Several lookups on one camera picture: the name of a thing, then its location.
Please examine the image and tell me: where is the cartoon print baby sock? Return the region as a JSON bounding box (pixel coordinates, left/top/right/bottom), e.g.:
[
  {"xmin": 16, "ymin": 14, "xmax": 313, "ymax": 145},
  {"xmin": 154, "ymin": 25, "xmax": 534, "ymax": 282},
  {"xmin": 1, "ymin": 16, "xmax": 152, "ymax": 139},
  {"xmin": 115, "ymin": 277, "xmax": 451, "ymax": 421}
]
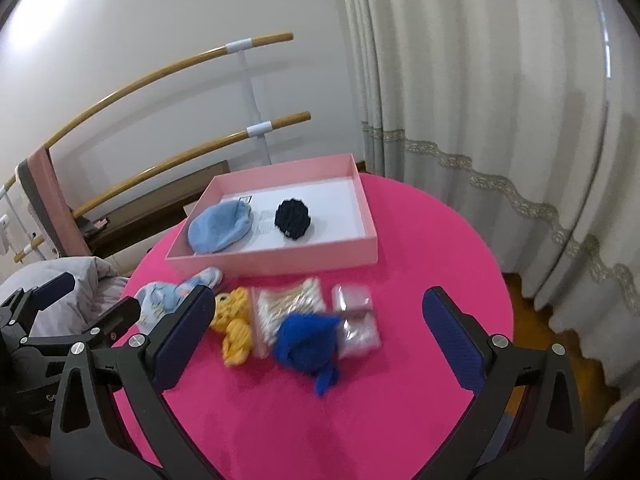
[{"xmin": 134, "ymin": 268, "xmax": 224, "ymax": 335}]

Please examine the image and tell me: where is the small clear plastic bag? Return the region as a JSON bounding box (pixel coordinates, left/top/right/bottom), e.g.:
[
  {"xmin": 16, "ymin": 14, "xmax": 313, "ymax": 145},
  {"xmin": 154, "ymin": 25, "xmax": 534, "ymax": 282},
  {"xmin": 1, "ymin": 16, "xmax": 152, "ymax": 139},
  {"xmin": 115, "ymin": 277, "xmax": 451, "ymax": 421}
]
[{"xmin": 332, "ymin": 284, "xmax": 382, "ymax": 359}]

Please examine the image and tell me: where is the royal blue knitted cloth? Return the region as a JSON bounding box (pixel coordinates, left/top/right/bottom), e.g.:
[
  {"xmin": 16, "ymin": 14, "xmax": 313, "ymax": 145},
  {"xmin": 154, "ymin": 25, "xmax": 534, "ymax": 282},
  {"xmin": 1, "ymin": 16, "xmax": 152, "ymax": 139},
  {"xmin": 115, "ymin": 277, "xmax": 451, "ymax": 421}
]
[{"xmin": 271, "ymin": 313, "xmax": 341, "ymax": 396}]

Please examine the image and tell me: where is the navy knitted scrunchie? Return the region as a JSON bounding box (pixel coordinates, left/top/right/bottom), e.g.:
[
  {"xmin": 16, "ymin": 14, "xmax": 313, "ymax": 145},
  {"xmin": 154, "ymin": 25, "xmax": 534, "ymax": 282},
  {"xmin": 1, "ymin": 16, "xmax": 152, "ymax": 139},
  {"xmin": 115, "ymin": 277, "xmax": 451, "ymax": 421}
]
[{"xmin": 274, "ymin": 198, "xmax": 311, "ymax": 240}]

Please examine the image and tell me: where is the grey quilted blanket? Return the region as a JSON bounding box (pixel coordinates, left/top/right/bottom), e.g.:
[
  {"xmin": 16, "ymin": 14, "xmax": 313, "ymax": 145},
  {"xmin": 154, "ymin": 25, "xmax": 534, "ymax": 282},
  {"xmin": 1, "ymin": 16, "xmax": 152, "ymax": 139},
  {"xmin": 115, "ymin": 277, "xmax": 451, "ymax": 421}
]
[{"xmin": 0, "ymin": 254, "xmax": 132, "ymax": 338}]

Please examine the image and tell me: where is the low brown white cabinet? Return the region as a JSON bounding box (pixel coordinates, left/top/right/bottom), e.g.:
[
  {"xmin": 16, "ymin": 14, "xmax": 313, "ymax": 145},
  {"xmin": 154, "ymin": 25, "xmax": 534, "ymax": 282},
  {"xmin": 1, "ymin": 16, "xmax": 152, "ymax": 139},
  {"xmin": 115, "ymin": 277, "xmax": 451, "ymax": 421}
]
[{"xmin": 88, "ymin": 160, "xmax": 230, "ymax": 258}]

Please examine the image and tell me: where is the yellow crochet toy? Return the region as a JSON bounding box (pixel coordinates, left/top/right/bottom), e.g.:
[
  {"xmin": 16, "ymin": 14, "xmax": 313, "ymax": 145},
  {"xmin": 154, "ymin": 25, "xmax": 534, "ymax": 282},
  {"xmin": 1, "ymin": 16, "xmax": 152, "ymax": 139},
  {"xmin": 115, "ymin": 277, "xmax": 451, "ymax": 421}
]
[{"xmin": 209, "ymin": 287, "xmax": 253, "ymax": 367}]

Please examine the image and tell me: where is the pink grey hanging towel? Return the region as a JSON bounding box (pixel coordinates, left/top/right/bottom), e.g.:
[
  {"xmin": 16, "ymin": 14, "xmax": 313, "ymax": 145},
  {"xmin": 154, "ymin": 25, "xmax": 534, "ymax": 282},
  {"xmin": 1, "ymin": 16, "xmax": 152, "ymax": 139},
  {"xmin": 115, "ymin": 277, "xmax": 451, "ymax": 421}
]
[{"xmin": 15, "ymin": 146, "xmax": 91, "ymax": 257}]

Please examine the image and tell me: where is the bag of cotton swabs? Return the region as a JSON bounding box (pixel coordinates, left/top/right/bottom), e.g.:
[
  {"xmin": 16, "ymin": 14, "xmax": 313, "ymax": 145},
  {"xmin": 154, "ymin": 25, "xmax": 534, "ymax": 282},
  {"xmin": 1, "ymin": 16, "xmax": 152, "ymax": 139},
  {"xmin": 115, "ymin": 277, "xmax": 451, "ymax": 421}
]
[{"xmin": 250, "ymin": 278, "xmax": 326, "ymax": 359}]

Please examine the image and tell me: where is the pink shallow cardboard box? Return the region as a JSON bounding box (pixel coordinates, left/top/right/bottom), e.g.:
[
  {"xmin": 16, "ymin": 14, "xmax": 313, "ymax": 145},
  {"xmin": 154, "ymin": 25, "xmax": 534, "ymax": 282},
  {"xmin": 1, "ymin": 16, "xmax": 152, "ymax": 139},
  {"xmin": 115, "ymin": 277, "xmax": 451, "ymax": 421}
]
[{"xmin": 165, "ymin": 154, "xmax": 378, "ymax": 278}]

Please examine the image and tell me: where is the lower wooden ballet bar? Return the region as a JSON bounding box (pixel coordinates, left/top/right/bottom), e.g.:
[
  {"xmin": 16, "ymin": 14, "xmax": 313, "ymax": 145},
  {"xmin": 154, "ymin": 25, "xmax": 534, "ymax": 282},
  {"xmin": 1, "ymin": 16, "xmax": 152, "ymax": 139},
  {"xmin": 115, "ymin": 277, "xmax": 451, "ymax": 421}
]
[{"xmin": 13, "ymin": 112, "xmax": 313, "ymax": 265}]

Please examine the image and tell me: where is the wooden ballet bar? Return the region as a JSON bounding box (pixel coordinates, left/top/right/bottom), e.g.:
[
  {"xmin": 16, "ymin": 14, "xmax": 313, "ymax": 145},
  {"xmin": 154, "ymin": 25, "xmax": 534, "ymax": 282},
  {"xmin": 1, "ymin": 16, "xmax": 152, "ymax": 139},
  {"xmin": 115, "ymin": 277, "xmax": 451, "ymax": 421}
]
[
  {"xmin": 13, "ymin": 112, "xmax": 313, "ymax": 265},
  {"xmin": 1, "ymin": 30, "xmax": 296, "ymax": 186}
]

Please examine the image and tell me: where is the upper wooden ballet bar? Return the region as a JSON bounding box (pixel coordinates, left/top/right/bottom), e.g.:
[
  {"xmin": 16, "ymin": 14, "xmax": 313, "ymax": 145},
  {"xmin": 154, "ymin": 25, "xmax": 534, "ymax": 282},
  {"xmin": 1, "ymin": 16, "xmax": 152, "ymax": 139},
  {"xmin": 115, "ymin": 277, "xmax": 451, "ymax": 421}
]
[{"xmin": 1, "ymin": 30, "xmax": 296, "ymax": 186}]

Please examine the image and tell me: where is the cream curtain with lace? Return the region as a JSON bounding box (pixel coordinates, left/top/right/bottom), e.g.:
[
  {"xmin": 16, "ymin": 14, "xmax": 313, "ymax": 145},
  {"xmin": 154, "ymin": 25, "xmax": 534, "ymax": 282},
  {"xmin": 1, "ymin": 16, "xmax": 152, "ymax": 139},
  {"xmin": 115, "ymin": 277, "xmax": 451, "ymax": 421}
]
[{"xmin": 345, "ymin": 0, "xmax": 639, "ymax": 394}]

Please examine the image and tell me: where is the white barre stand post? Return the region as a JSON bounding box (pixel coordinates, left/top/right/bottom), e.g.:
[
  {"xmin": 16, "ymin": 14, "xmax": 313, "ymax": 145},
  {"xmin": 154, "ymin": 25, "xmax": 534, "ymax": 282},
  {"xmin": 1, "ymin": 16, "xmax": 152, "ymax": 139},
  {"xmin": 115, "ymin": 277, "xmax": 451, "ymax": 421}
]
[{"xmin": 226, "ymin": 38, "xmax": 271, "ymax": 166}]

